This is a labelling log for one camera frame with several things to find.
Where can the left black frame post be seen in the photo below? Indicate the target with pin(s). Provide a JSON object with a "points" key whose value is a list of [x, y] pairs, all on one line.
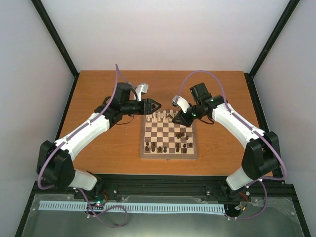
{"points": [[39, 7]]}

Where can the dark chess piece cluster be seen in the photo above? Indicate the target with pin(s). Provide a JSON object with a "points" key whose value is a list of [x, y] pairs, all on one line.
{"points": [[169, 143]]}

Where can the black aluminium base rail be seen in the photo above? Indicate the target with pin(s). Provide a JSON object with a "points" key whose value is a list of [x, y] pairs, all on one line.
{"points": [[208, 188]]}

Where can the light blue cable duct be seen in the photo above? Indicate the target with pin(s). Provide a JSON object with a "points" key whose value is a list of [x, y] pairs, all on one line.
{"points": [[137, 208]]}

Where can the right black frame post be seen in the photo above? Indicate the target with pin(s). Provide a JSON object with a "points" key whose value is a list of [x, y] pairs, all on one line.
{"points": [[283, 19]]}

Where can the wooden chess board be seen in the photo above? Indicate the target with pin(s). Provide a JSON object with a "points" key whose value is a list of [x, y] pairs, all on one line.
{"points": [[166, 127]]}

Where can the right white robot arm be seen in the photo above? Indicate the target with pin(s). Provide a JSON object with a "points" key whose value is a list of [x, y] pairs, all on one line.
{"points": [[261, 149]]}

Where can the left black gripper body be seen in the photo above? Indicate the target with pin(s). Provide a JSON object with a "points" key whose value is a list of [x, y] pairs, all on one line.
{"points": [[145, 109]]}

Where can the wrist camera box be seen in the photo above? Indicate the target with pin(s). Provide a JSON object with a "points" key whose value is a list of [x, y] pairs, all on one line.
{"points": [[180, 102], [140, 90]]}

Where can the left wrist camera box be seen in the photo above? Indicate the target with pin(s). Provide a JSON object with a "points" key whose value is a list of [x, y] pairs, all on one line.
{"points": [[140, 90]]}

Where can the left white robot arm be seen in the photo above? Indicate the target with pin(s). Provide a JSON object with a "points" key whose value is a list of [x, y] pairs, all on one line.
{"points": [[55, 164]]}

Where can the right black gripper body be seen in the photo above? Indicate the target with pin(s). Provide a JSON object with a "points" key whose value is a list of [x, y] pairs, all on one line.
{"points": [[188, 121]]}

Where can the white chess pieces row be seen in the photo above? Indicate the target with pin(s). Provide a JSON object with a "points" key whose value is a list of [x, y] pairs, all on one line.
{"points": [[161, 116]]}

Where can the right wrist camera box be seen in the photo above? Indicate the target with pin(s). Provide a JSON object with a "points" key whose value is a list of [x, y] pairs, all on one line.
{"points": [[180, 102]]}

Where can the black frame post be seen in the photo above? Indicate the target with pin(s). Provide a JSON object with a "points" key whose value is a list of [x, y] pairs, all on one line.
{"points": [[39, 7], [283, 19]]}

